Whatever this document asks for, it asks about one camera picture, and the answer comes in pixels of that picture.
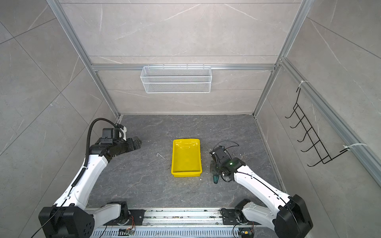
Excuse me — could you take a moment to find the green handled screwdriver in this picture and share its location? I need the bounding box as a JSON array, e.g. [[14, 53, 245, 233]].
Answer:
[[213, 174, 219, 184]]

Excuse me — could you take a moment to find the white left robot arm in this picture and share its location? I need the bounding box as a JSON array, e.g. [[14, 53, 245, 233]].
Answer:
[[38, 137, 141, 238]]

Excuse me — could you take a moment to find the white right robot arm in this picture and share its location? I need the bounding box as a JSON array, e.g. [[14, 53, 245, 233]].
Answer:
[[210, 146, 314, 238]]

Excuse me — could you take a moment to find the yellow plastic bin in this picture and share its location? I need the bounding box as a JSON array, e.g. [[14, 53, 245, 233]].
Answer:
[[171, 138, 202, 178]]

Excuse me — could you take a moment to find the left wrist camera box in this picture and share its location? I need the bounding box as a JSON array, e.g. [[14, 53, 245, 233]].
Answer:
[[100, 128, 126, 145]]

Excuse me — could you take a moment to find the black corrugated cable hose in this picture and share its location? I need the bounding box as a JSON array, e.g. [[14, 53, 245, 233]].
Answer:
[[84, 117, 120, 167]]

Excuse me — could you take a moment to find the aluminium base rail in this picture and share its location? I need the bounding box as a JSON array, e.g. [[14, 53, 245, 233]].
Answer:
[[91, 208, 265, 238]]

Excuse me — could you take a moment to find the white wire mesh basket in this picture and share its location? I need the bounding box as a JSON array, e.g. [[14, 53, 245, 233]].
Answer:
[[140, 67, 212, 94]]

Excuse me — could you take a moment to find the aluminium horizontal back rail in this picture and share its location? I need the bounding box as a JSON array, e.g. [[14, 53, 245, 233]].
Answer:
[[91, 63, 275, 71]]

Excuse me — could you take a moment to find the black wire hook rack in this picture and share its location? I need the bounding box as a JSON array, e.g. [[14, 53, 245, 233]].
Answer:
[[285, 88, 350, 168]]

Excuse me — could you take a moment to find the aluminium right wall rail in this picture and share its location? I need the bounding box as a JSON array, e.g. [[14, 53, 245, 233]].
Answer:
[[280, 58, 381, 184]]

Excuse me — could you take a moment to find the aluminium corner frame post left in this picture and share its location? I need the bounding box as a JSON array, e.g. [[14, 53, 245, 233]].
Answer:
[[47, 0, 121, 119]]

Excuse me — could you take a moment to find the aluminium corner frame post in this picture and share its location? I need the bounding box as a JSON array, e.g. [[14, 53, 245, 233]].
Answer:
[[47, 0, 121, 119], [253, 0, 315, 119]]

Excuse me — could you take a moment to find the aluminium corner frame post right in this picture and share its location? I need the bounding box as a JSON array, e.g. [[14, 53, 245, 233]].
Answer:
[[253, 0, 315, 119]]

